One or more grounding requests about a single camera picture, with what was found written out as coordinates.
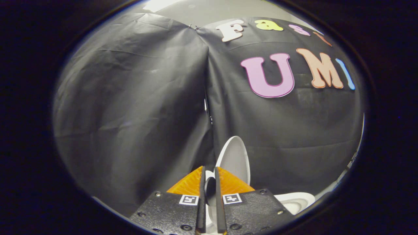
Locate black backdrop cloth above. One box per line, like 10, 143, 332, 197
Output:
196, 16, 364, 196

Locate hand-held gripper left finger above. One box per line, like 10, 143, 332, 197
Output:
130, 166, 207, 235

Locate plain black cloth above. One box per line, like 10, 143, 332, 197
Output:
53, 13, 214, 217

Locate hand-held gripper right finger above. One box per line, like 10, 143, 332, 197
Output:
214, 166, 294, 235

